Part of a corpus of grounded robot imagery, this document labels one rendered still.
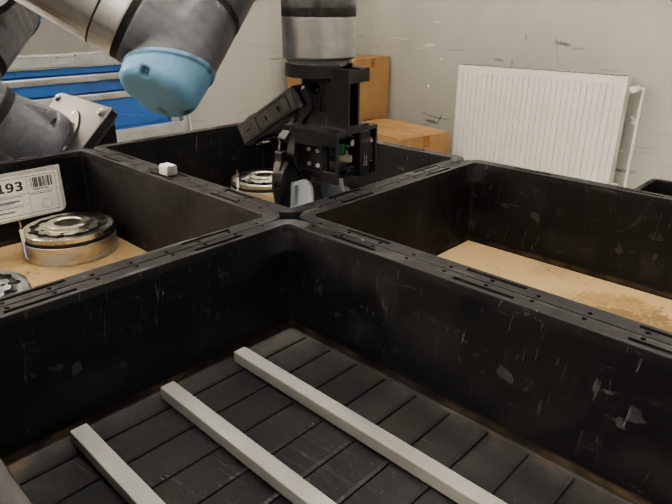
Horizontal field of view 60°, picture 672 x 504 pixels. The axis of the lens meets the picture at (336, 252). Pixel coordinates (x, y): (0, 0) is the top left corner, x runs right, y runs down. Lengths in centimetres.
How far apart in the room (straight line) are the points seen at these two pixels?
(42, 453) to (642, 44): 333
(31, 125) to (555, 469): 83
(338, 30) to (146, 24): 18
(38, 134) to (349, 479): 75
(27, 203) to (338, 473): 56
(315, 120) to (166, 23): 17
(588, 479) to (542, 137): 324
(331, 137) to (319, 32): 10
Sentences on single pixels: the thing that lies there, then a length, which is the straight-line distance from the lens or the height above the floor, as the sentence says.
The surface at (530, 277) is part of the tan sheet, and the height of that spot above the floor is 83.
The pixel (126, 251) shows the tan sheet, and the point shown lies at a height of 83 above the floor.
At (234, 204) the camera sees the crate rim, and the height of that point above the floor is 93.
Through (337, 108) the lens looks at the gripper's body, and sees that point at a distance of 60.
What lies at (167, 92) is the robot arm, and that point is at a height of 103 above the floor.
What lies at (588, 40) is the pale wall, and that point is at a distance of 359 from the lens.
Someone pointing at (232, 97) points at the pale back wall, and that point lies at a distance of 414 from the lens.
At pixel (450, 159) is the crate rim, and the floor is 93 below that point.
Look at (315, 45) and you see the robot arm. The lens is 59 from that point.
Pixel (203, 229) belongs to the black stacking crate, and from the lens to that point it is 61.
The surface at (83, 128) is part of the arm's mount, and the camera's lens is 99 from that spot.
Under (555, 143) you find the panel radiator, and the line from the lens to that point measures 358.
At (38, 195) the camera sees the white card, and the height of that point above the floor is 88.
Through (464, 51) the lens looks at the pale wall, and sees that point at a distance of 395.
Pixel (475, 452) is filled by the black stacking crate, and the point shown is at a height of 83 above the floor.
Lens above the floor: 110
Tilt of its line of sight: 23 degrees down
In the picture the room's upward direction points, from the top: straight up
